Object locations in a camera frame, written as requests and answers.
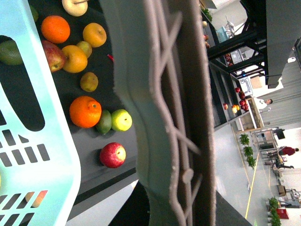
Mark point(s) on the red apple in cluster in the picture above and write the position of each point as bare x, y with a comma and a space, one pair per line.
55, 57

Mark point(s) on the light teal plastic shopping basket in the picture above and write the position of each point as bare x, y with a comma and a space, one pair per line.
37, 151

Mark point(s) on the brown kiwi lower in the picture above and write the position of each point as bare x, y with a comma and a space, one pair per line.
89, 82

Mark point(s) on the red apple front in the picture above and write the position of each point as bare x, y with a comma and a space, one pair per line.
113, 155

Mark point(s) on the green apple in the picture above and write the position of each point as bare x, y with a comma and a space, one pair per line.
121, 120

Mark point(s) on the green avocado beside orange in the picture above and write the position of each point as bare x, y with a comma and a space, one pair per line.
105, 123

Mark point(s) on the white pear with stem back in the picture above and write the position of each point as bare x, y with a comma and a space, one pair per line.
75, 7

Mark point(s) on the pale peach front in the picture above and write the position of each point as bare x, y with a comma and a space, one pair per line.
38, 200

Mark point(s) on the yellow-orange apple front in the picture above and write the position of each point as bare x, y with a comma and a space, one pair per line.
76, 59

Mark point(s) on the green lime lower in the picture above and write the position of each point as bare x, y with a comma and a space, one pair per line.
9, 53

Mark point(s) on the brown kiwi upper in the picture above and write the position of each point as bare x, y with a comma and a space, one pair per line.
86, 47

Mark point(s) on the large orange front centre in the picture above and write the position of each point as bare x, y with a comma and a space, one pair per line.
85, 112

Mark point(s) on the yellow-orange apple back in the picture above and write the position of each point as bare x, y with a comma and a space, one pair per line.
94, 34

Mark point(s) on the red chili pepper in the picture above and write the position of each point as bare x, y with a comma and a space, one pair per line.
110, 57

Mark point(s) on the yellow-orange apple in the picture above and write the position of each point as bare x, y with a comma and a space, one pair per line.
76, 59
94, 34

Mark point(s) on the grey-brown basket handle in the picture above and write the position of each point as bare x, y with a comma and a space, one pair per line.
161, 76

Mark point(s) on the brown kiwi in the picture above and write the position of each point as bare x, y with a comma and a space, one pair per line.
89, 82
86, 47

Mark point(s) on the small orange tangerine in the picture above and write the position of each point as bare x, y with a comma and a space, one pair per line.
55, 29

